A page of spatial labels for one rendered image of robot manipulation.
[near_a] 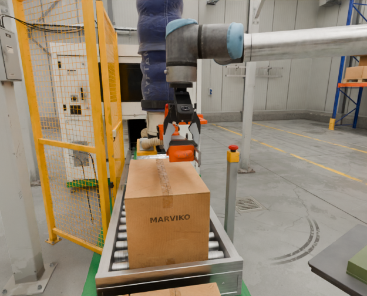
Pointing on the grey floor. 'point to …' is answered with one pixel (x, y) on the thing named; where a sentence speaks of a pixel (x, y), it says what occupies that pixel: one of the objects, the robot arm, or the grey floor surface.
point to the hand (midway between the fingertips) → (181, 148)
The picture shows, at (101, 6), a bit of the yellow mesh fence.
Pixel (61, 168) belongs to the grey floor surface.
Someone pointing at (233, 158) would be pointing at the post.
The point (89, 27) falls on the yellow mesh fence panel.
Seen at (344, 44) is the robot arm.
